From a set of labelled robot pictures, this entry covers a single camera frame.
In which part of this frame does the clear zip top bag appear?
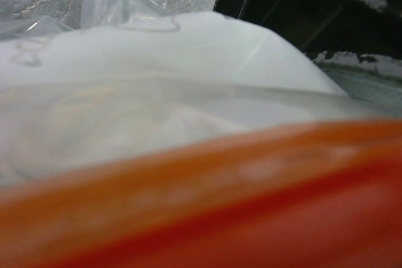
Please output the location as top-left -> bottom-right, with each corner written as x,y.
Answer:
0,0 -> 402,268

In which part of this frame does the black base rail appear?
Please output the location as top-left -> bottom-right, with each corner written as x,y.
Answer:
214,0 -> 401,59

